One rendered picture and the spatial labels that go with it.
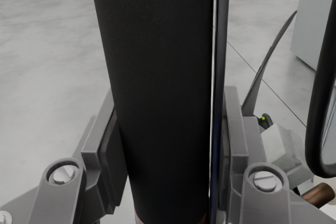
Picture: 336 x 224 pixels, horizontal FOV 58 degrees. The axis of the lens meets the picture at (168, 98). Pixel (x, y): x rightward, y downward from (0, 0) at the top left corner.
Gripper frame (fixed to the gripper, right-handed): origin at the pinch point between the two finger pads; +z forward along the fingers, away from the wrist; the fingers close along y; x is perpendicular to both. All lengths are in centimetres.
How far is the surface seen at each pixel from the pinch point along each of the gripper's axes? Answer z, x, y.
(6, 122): 178, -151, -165
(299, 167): 31, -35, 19
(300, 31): 289, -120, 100
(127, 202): 103, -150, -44
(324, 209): 25, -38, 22
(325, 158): 118, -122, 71
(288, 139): 37, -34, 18
